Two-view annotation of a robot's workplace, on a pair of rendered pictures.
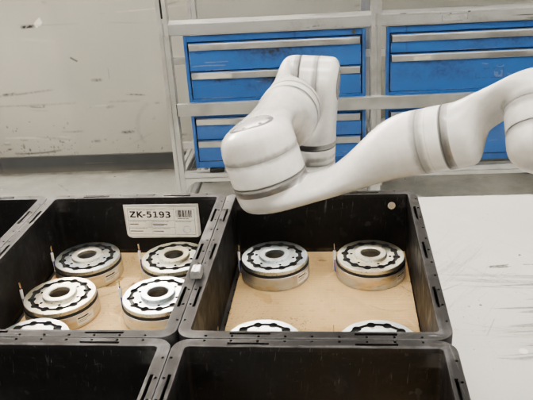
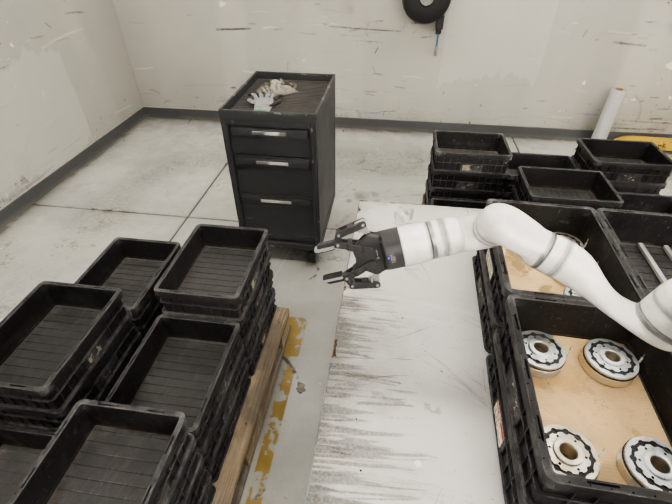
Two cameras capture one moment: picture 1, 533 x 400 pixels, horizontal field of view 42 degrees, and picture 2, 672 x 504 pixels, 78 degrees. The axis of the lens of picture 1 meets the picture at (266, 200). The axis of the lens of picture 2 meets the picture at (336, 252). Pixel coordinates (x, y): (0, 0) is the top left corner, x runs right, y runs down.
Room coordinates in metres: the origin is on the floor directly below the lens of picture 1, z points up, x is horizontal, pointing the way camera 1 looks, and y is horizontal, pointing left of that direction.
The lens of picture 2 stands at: (1.27, -0.53, 1.58)
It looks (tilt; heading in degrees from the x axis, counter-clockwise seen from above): 39 degrees down; 183
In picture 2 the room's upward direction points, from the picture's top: straight up
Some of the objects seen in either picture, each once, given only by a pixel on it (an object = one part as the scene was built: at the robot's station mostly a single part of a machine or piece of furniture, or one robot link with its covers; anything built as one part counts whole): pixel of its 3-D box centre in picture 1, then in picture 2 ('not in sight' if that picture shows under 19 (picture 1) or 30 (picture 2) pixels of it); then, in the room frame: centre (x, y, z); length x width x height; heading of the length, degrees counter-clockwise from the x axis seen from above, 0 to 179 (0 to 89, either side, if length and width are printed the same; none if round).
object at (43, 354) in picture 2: not in sight; (71, 372); (0.47, -1.47, 0.37); 0.40 x 0.30 x 0.45; 175
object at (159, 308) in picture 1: (158, 296); not in sight; (0.83, 0.16, 0.86); 0.10 x 0.10 x 0.01
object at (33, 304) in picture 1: (59, 296); not in sight; (0.85, 0.30, 0.86); 0.10 x 0.10 x 0.01
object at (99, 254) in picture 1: (86, 255); not in sight; (0.96, 0.29, 0.86); 0.05 x 0.05 x 0.01
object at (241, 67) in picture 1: (276, 101); not in sight; (2.72, -0.07, 0.60); 0.72 x 0.03 x 0.56; 85
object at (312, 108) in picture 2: not in sight; (288, 171); (-0.84, -0.90, 0.45); 0.60 x 0.45 x 0.90; 175
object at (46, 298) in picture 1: (59, 293); not in sight; (0.85, 0.30, 0.86); 0.05 x 0.05 x 0.01
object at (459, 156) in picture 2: not in sight; (463, 178); (-0.95, 0.12, 0.37); 0.40 x 0.30 x 0.45; 85
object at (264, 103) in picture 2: not in sight; (261, 101); (-0.73, -0.98, 0.88); 0.25 x 0.19 x 0.03; 175
